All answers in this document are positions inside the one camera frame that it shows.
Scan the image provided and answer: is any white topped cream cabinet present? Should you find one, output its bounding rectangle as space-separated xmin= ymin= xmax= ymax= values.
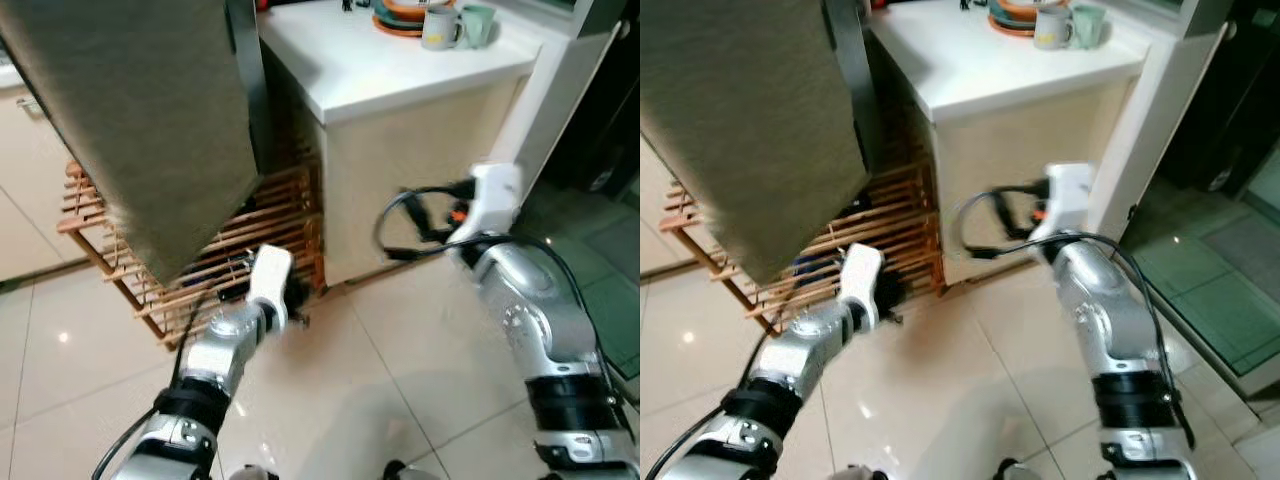
xmin=257 ymin=0 xmax=543 ymax=288
xmin=868 ymin=0 xmax=1151 ymax=288

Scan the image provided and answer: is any wooden slatted rack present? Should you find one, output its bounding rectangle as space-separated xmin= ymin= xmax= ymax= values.
xmin=660 ymin=160 xmax=946 ymax=336
xmin=57 ymin=158 xmax=328 ymax=351

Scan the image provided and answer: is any green glass sliding door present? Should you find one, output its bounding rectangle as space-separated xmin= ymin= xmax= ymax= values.
xmin=1120 ymin=140 xmax=1280 ymax=381
xmin=520 ymin=185 xmax=641 ymax=381

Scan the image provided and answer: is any grey mug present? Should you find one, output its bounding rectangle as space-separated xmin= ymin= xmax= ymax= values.
xmin=1033 ymin=5 xmax=1079 ymax=51
xmin=420 ymin=4 xmax=467 ymax=51

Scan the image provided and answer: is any stack of coloured plates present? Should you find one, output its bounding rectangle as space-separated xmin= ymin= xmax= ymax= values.
xmin=372 ymin=0 xmax=441 ymax=38
xmin=988 ymin=0 xmax=1051 ymax=37

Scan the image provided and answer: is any green mug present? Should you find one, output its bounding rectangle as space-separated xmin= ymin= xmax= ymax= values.
xmin=460 ymin=3 xmax=498 ymax=49
xmin=1072 ymin=3 xmax=1109 ymax=49

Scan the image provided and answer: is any beige hanging cloth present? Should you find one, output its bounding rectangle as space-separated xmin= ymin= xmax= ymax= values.
xmin=0 ymin=0 xmax=264 ymax=289
xmin=640 ymin=0 xmax=871 ymax=288

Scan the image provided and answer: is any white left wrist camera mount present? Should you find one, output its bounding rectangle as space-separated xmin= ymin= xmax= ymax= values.
xmin=840 ymin=243 xmax=886 ymax=331
xmin=246 ymin=245 xmax=294 ymax=333

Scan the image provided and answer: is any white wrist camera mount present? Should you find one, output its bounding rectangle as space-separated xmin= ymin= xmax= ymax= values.
xmin=1030 ymin=162 xmax=1097 ymax=249
xmin=840 ymin=243 xmax=886 ymax=331
xmin=452 ymin=163 xmax=524 ymax=248
xmin=246 ymin=245 xmax=294 ymax=333

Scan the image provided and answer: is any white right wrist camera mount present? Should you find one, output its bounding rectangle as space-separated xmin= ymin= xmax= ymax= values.
xmin=452 ymin=163 xmax=524 ymax=248
xmin=1030 ymin=162 xmax=1097 ymax=249

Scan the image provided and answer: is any white door frame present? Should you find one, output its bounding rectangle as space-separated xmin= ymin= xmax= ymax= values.
xmin=488 ymin=20 xmax=623 ymax=216
xmin=1085 ymin=20 xmax=1233 ymax=241

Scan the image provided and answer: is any black upright post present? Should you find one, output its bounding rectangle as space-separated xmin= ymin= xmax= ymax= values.
xmin=225 ymin=0 xmax=279 ymax=179
xmin=825 ymin=0 xmax=886 ymax=176

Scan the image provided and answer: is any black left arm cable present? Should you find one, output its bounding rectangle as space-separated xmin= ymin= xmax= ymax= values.
xmin=645 ymin=320 xmax=801 ymax=480
xmin=90 ymin=320 xmax=216 ymax=480

